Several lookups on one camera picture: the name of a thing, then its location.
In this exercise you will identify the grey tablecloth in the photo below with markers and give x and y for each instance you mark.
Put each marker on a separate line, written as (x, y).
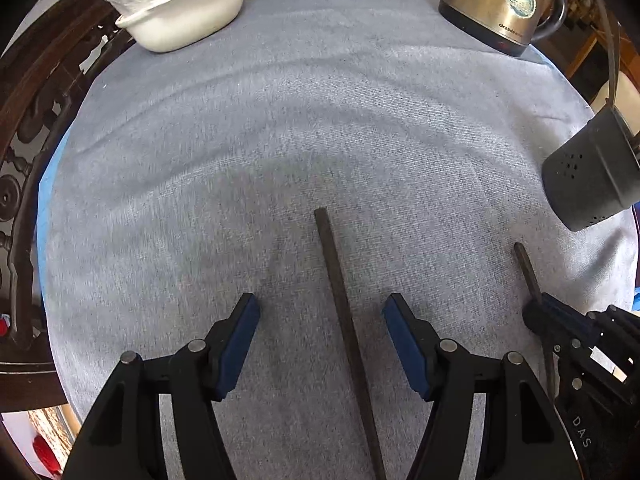
(300, 135)

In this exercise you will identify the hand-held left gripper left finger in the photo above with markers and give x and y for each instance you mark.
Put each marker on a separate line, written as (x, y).
(240, 345)

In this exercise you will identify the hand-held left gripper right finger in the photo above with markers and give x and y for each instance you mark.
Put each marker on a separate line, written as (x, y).
(407, 345)

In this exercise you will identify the white plastic basin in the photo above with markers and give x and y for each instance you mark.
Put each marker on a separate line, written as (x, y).
(185, 15)

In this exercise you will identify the dark wooden chopstick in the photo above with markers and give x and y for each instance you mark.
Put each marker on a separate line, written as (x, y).
(345, 320)
(527, 270)

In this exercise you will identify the gold electric kettle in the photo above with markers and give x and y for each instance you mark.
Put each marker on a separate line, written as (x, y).
(490, 0)

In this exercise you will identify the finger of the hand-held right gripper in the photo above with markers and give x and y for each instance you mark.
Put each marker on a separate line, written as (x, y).
(545, 322)
(575, 317)

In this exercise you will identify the black perforated chopstick holder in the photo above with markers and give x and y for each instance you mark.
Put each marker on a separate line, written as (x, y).
(585, 175)

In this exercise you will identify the carved dark wooden chair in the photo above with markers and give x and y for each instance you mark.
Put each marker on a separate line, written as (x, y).
(30, 110)

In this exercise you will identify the blue underlay cloth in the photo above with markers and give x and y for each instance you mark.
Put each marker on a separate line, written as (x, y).
(47, 200)

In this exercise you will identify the red object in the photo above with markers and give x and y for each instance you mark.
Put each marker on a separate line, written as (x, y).
(44, 450)

